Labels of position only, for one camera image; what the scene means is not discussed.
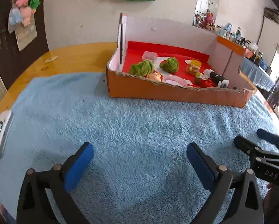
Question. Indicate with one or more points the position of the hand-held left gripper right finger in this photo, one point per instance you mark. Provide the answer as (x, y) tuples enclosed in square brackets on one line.
[(200, 165)]

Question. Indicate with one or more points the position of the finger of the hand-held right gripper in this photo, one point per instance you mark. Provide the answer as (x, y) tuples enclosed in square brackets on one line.
[(267, 135), (245, 145)]

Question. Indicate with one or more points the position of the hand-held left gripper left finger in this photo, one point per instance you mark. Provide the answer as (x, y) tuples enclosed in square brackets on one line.
[(79, 168)]

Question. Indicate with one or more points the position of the white bundle with black band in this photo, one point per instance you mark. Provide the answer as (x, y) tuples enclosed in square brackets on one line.
[(217, 77)]

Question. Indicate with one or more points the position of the orange cardboard box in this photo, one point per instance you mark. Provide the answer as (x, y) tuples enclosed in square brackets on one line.
[(165, 93)]

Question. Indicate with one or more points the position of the clear plastic lid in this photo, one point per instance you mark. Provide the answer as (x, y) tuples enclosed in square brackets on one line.
[(174, 80)]

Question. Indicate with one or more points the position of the yellow green plush toy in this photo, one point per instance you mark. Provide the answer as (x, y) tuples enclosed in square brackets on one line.
[(192, 70)]

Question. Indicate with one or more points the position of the yellow bottle cap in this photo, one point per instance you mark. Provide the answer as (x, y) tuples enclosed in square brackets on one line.
[(196, 63)]

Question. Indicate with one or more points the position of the orange round toy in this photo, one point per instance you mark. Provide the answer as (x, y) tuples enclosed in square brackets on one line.
[(153, 76)]

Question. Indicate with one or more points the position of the green pipe cleaner ball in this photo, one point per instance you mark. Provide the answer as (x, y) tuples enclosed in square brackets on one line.
[(141, 68), (169, 65)]

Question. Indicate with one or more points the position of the clear plastic capsule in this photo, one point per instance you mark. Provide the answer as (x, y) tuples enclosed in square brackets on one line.
[(150, 55)]

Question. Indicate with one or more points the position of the person's right hand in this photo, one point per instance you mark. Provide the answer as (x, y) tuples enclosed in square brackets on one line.
[(275, 200)]

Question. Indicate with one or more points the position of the light blue fluffy towel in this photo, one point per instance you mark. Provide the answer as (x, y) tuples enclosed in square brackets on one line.
[(130, 133)]

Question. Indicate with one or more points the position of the white electronic device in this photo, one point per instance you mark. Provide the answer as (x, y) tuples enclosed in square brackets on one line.
[(2, 133)]

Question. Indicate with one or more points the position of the row of bottles and jars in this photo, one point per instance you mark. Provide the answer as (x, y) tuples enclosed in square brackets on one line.
[(237, 37)]

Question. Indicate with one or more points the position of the tan cardboard scrap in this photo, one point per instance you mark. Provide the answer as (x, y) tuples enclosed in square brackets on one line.
[(51, 59)]

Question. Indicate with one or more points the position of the pink rabbit plush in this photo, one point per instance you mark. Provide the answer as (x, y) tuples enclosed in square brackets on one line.
[(207, 21)]

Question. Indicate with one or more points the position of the dark brown door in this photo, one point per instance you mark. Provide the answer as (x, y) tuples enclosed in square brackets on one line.
[(4, 63)]

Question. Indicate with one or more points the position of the red paper liner white print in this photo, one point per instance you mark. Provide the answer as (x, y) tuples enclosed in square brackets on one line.
[(134, 51)]

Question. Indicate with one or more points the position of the beige hanging cloth bag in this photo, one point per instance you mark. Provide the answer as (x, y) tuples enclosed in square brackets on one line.
[(26, 38)]

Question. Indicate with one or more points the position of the light blue plush toy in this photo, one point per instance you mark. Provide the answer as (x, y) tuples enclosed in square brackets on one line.
[(14, 18)]

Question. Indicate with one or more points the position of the wall mirror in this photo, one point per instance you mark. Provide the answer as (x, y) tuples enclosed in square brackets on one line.
[(204, 2)]

